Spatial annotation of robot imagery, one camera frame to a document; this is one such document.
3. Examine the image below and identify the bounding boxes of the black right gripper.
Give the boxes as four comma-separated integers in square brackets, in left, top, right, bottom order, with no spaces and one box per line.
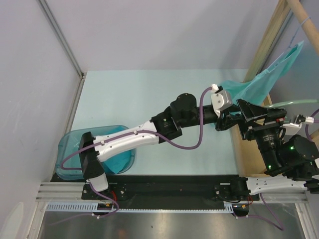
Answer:
[234,99,285,173]

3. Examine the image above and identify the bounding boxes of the mint green t shirt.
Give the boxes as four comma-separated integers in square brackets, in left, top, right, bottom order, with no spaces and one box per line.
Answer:
[221,41,304,105]

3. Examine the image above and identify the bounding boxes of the translucent green plastic hanger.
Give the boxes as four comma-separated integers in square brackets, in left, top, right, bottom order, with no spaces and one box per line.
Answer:
[266,99,319,108]

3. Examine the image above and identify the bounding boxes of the light blue wire hanger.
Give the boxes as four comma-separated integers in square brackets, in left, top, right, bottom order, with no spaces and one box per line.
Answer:
[267,16,311,71]

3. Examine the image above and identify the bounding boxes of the blue mesh t shirt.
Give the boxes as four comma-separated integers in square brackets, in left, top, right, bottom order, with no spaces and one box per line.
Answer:
[101,125,135,175]

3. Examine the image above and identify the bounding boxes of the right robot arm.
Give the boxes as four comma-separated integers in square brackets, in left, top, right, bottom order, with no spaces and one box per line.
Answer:
[230,100,319,200]

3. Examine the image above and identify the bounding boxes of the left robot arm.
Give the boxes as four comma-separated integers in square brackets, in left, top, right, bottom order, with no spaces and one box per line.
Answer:
[78,90,233,199]

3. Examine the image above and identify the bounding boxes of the teal transparent plastic bin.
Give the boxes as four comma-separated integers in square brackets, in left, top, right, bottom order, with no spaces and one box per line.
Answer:
[55,124,137,180]

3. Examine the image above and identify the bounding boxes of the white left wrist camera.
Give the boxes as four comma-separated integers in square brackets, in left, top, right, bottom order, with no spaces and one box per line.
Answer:
[211,84,233,118]

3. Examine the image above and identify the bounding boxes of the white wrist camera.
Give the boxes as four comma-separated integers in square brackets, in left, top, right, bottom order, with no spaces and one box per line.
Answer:
[282,115,319,135]
[211,84,233,118]

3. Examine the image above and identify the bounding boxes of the wooden clothes rack frame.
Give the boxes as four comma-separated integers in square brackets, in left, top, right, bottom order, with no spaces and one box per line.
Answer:
[230,0,319,179]

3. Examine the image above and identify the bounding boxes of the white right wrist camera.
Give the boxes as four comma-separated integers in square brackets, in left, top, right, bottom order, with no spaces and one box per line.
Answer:
[282,115,319,135]

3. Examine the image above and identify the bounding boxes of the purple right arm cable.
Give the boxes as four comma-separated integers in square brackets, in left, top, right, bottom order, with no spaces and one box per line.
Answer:
[305,108,319,144]

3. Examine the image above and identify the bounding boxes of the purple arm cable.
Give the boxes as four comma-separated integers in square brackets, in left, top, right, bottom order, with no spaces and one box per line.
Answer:
[305,108,319,144]
[61,87,212,172]

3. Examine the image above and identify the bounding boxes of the white cable duct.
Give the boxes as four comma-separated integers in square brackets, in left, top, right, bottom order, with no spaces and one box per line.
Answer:
[45,202,233,214]

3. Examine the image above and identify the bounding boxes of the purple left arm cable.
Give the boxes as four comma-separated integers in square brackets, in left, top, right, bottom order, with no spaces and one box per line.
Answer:
[61,87,212,172]

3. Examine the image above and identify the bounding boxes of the aluminium frame post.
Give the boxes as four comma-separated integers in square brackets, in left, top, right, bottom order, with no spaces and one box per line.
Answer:
[37,0,87,78]

